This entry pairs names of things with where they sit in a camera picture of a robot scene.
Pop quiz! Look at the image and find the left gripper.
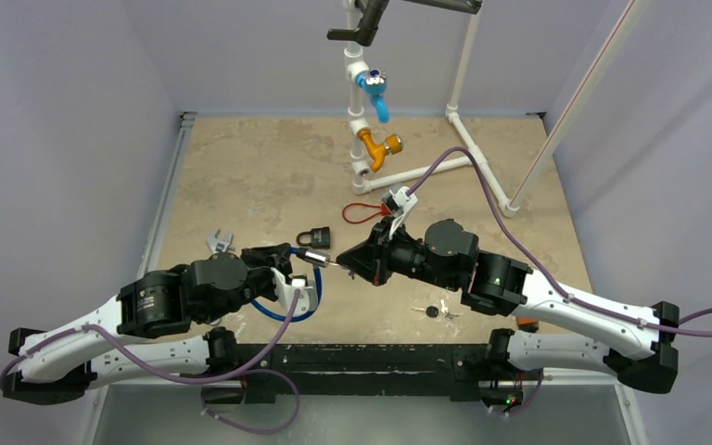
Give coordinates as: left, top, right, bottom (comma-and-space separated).
201, 244, 295, 324

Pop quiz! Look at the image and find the small silver key set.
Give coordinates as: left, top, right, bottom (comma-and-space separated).
328, 261, 356, 280

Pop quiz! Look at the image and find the blue cable lock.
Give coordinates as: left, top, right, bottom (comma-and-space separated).
250, 244, 334, 323

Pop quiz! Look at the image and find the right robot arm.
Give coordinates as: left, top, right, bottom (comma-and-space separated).
336, 217, 680, 394

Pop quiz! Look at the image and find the key bunch with black fob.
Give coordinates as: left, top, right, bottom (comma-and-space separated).
412, 299, 461, 321

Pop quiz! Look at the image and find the black padlock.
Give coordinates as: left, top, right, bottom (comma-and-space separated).
296, 226, 332, 249

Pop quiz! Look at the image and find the orange faucet valve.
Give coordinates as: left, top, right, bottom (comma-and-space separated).
356, 128, 404, 172

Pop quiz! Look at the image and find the blue faucet valve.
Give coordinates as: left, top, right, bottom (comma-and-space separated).
356, 69, 390, 123

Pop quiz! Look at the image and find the orange tool at right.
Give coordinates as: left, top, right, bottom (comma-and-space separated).
515, 317, 540, 333

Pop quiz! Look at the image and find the white diagonal pole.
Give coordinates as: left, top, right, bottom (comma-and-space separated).
503, 1, 650, 217

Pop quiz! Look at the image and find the red handled adjustable wrench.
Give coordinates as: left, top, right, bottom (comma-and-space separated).
207, 229, 235, 254

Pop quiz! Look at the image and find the red cable seal lock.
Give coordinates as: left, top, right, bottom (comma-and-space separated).
341, 202, 391, 225

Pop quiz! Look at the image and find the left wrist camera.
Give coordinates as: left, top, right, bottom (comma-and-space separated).
272, 268, 323, 318

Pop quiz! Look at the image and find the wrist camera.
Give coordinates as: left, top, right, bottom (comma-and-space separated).
381, 184, 418, 240
272, 268, 323, 318

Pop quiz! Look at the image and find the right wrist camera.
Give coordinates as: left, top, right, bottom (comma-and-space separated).
381, 184, 418, 240

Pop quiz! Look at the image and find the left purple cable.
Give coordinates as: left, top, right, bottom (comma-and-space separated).
0, 288, 302, 436

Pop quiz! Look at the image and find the purple cable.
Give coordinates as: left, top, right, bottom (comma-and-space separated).
406, 146, 712, 419
0, 288, 302, 436

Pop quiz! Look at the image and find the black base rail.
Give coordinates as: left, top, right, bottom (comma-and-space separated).
181, 342, 546, 405

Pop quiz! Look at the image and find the white PVC pipe frame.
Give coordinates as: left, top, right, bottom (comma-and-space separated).
341, 0, 521, 219

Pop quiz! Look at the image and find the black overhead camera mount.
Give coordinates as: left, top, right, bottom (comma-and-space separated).
325, 0, 484, 47

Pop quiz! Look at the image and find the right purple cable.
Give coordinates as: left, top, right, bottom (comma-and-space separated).
406, 146, 712, 419

